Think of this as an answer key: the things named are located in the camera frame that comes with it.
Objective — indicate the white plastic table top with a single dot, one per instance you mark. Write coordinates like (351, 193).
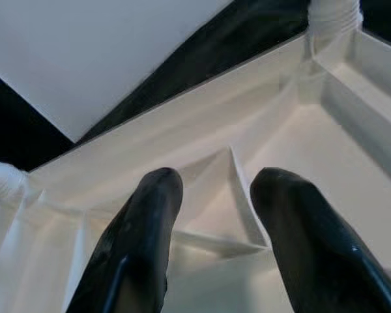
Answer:
(215, 130)

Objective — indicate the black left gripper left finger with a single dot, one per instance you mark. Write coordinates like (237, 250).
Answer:
(137, 247)

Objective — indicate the white plastic table leg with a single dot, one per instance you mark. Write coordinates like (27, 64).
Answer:
(334, 14)
(3, 182)

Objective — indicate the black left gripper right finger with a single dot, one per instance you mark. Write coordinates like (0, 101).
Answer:
(312, 247)

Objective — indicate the black plastic table cover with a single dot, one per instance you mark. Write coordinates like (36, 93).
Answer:
(215, 49)

